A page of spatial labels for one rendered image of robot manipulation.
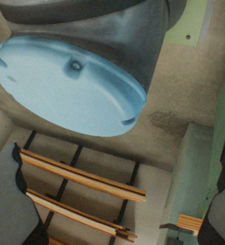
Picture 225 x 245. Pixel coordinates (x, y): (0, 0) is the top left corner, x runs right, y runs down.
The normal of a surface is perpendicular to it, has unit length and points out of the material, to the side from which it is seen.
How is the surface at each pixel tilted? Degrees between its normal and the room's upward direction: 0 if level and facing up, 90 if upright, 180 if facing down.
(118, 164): 90
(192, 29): 0
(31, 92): 5
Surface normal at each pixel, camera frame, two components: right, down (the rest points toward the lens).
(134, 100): 0.84, 0.16
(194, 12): -0.33, 0.82
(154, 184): -0.12, -0.51
